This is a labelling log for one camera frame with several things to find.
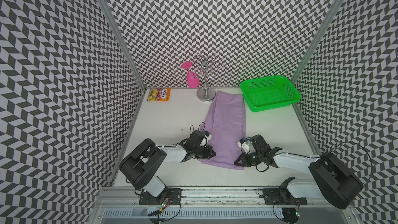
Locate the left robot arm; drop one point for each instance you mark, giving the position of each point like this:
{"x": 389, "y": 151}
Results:
{"x": 141, "y": 165}

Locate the chrome cup holder stand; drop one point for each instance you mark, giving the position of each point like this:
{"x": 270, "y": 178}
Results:
{"x": 208, "y": 67}

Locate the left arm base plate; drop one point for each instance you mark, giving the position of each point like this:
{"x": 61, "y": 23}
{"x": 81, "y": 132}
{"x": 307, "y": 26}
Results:
{"x": 171, "y": 196}

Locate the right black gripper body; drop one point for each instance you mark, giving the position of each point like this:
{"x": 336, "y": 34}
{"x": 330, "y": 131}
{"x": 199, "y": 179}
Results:
{"x": 253, "y": 158}

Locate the pink plastic goblet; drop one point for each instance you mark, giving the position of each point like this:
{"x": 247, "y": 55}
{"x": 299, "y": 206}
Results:
{"x": 192, "y": 78}

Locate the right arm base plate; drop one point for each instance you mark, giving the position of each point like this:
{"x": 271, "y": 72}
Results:
{"x": 277, "y": 196}

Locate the purple long pants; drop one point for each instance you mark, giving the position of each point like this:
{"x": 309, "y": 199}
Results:
{"x": 226, "y": 123}

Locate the orange candy bag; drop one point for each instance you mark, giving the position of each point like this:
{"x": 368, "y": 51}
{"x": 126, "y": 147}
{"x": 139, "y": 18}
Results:
{"x": 159, "y": 95}

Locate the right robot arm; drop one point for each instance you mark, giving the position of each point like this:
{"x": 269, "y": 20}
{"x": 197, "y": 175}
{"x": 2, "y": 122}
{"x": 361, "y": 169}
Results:
{"x": 329, "y": 178}

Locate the aluminium front rail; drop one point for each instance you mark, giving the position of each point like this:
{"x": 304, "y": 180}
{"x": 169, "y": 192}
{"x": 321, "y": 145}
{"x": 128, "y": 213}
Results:
{"x": 191, "y": 196}

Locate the green plastic basket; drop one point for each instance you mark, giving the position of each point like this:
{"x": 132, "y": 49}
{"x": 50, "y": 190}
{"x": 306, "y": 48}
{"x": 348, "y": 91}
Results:
{"x": 269, "y": 93}

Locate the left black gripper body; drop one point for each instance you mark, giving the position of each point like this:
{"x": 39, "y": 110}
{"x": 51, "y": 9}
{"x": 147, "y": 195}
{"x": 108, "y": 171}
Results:
{"x": 202, "y": 153}

